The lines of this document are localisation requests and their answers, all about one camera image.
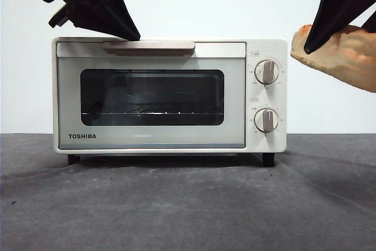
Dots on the large white oven knob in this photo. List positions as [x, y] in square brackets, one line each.
[266, 71]

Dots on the small white oven knob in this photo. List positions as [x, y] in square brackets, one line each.
[266, 120]

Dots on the white Toshiba toaster oven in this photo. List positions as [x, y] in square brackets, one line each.
[265, 98]

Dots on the golden bread loaf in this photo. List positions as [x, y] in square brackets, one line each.
[346, 57]

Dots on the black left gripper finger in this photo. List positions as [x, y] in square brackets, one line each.
[123, 13]
[94, 21]

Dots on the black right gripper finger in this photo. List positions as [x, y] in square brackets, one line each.
[371, 23]
[332, 4]

